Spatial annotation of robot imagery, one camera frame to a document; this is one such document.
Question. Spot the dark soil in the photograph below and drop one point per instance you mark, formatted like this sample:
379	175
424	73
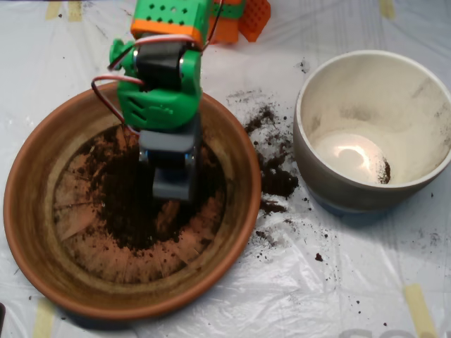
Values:
134	218
384	174

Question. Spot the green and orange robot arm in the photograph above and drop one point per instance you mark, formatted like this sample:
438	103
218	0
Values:
158	105

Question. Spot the spilled dark soil patch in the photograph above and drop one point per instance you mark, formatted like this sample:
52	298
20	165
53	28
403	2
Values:
278	183

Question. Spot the terracotta clay bowl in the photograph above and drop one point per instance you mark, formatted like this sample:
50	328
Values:
31	229

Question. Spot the small dark brown crumb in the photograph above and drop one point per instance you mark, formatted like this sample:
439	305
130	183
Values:
319	257

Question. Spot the white ceramic pot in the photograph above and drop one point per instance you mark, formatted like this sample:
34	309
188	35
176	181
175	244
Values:
352	197

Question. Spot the beige masking tape strip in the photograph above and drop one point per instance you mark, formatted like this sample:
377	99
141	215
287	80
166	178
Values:
75	12
53	10
44	320
387	8
419	310

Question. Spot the clear plastic cover sheet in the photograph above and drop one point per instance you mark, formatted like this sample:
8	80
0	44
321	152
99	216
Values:
352	281

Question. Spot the dark brown object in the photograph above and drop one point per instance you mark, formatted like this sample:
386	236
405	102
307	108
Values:
2	317

